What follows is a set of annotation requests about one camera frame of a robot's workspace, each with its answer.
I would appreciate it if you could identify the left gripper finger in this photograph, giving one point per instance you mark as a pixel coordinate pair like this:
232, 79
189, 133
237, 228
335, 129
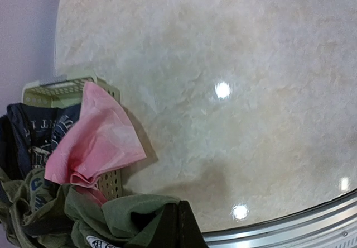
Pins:
184, 225

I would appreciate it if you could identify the beige plastic laundry basket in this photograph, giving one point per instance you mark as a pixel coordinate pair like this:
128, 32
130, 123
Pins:
67, 90

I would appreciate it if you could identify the aluminium front rail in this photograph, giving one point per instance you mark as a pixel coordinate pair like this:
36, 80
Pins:
331, 224

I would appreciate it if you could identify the olive green garment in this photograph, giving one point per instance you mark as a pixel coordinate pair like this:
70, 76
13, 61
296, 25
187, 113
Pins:
39, 213

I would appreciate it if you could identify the pink garment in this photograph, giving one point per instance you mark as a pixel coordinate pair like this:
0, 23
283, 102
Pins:
102, 140

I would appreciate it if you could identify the dark blue garment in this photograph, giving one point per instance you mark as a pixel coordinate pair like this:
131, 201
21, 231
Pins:
30, 134

